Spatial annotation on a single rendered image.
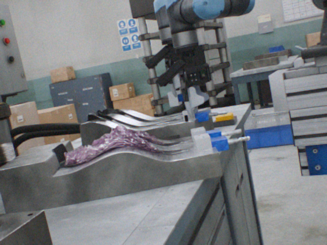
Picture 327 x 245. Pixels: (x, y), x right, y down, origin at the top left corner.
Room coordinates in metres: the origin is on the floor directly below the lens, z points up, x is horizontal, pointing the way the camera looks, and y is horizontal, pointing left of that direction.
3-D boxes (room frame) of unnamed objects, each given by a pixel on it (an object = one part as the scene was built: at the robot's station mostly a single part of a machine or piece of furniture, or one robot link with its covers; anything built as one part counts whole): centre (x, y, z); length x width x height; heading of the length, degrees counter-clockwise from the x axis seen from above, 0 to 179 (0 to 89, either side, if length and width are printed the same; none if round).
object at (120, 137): (1.05, 0.13, 0.90); 0.26 x 0.18 x 0.08; 88
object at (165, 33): (1.59, -0.09, 1.17); 0.08 x 0.08 x 0.05
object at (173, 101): (1.58, -0.11, 0.93); 0.13 x 0.05 x 0.05; 71
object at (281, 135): (4.46, -1.13, 0.11); 0.61 x 0.41 x 0.22; 68
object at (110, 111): (1.39, 0.09, 0.92); 0.35 x 0.16 x 0.09; 71
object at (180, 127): (1.41, 0.10, 0.87); 0.50 x 0.26 x 0.14; 71
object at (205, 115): (1.26, -0.14, 0.89); 0.13 x 0.05 x 0.05; 71
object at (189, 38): (1.27, -0.12, 1.12); 0.08 x 0.08 x 0.05
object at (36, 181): (1.04, 0.14, 0.86); 0.50 x 0.26 x 0.11; 88
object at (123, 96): (8.22, 0.45, 0.42); 0.86 x 0.33 x 0.83; 68
